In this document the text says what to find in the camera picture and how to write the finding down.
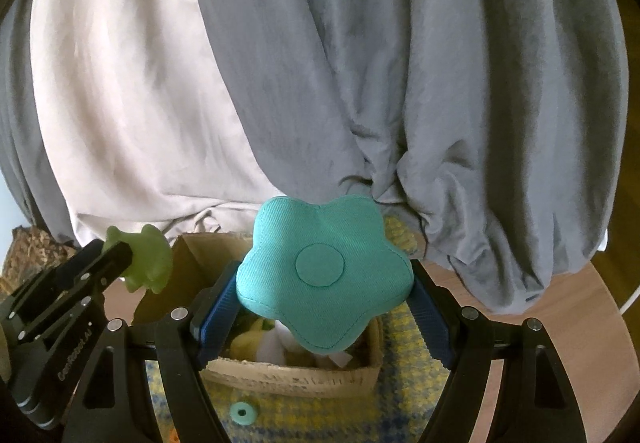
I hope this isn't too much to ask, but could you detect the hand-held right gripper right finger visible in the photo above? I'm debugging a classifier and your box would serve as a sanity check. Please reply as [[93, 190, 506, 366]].
[[407, 260, 588, 443]]

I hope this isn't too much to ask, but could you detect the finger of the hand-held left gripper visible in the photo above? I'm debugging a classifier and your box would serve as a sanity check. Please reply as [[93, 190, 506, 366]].
[[15, 243, 133, 341], [0, 239, 105, 311]]

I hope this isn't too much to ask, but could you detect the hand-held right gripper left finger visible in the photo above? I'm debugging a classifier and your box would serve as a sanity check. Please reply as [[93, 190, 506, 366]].
[[62, 260, 243, 443]]

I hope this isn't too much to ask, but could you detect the yellow plush duck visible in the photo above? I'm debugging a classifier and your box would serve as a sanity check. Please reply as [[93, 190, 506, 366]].
[[229, 318, 281, 364]]

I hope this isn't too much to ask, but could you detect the green dinosaur toy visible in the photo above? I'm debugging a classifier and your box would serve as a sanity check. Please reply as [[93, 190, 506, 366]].
[[103, 224, 174, 294]]

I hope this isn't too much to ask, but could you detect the white plush dog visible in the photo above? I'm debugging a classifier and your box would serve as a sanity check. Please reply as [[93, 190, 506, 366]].
[[257, 328, 351, 369]]

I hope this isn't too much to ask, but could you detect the printed cardboard box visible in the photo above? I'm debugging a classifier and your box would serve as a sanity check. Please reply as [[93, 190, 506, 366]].
[[135, 232, 386, 399]]

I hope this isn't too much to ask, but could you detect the teal star plush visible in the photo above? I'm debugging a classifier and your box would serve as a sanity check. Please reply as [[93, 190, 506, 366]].
[[235, 196, 416, 354]]

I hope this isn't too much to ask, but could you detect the brown patterned cloth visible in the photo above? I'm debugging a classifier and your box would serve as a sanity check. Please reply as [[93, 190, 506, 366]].
[[0, 225, 76, 294]]

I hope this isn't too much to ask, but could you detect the yellow blue plaid mat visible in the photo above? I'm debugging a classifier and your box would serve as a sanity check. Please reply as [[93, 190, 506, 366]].
[[147, 216, 456, 443]]

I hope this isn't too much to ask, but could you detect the pale pink cloth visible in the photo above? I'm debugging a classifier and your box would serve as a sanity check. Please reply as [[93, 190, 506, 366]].
[[30, 0, 281, 249]]

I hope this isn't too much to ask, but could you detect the white hoop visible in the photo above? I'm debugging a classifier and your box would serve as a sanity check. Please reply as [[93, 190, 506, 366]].
[[617, 273, 640, 314]]

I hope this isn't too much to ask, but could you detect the grey blanket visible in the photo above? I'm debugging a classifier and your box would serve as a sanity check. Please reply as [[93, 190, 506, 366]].
[[0, 0, 631, 319]]

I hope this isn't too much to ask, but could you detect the small teal ring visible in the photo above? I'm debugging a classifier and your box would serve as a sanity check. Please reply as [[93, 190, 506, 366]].
[[230, 400, 257, 426]]

